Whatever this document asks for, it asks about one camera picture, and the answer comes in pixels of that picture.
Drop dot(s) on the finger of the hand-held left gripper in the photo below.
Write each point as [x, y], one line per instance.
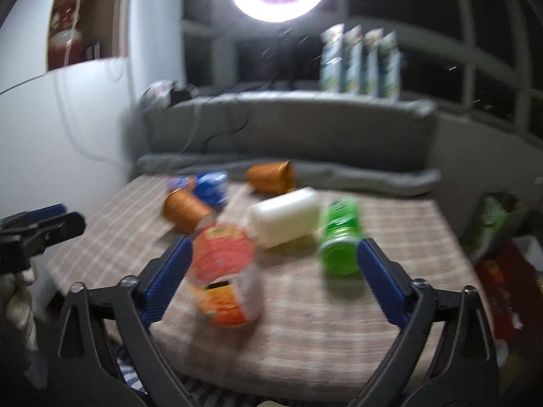
[46, 211]
[59, 227]

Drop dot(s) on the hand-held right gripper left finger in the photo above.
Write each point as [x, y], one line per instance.
[169, 277]

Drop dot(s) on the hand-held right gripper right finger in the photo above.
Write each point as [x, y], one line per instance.
[381, 282]

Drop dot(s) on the red and orange noodle cup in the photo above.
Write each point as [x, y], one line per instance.
[222, 275]

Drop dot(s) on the blue cup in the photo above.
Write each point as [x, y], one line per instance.
[180, 183]

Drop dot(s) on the person's left hand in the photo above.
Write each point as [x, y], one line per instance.
[19, 305]

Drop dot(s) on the green can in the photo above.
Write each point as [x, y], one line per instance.
[340, 237]

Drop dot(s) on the blue snack packet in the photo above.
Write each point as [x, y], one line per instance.
[212, 187]

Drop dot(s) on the plaid mat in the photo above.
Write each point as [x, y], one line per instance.
[297, 339]

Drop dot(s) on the white plastic bottle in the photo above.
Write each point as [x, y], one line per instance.
[283, 221]

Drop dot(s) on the green bag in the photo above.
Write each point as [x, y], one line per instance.
[488, 224]

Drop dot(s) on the red bag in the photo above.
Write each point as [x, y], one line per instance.
[509, 288]

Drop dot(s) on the red container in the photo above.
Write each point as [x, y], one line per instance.
[63, 44]

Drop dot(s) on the grey sofa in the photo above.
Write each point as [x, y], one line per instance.
[297, 127]

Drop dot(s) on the wooden wall niche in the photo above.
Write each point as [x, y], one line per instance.
[106, 8]

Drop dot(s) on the grey window frame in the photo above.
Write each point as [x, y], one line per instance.
[475, 51]

